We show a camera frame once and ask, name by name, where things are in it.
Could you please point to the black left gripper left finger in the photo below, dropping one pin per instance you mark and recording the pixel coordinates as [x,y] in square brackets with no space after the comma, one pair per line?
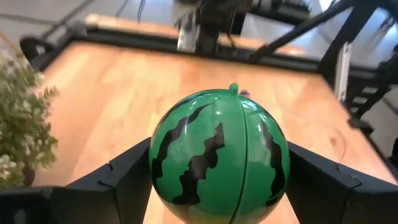
[93,202]

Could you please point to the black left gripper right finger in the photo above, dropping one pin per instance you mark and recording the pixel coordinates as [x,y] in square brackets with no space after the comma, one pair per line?
[342,202]

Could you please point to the green striped toy watermelon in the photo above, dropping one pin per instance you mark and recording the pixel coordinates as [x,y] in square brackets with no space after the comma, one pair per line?
[217,155]

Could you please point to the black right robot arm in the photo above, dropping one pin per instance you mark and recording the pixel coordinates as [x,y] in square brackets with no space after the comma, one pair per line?
[206,34]

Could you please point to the artificial potted green plant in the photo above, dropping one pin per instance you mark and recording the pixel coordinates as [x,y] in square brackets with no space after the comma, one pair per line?
[21,118]

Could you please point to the silver aluminium bar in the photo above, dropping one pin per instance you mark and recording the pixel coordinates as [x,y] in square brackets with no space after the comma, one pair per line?
[342,71]

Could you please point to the silver mounting plate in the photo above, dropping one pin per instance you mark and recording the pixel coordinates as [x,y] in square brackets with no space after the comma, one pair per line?
[186,34]

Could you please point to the black aluminium rig frame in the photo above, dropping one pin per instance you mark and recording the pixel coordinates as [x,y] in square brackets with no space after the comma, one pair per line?
[348,31]

